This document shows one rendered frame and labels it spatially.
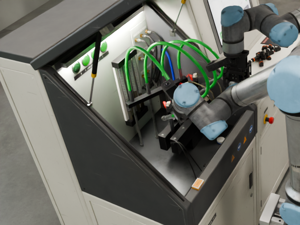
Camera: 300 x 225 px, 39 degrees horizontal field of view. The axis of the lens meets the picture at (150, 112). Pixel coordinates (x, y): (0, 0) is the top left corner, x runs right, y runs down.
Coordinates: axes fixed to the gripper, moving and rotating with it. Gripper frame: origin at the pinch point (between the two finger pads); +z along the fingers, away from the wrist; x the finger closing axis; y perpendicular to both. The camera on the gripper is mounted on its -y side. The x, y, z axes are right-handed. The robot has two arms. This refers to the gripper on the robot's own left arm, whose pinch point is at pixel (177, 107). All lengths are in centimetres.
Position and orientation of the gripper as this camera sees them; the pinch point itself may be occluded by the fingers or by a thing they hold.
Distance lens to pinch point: 164.0
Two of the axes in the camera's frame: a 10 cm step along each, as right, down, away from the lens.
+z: 0.0, 1.6, 9.9
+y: 5.1, 8.5, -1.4
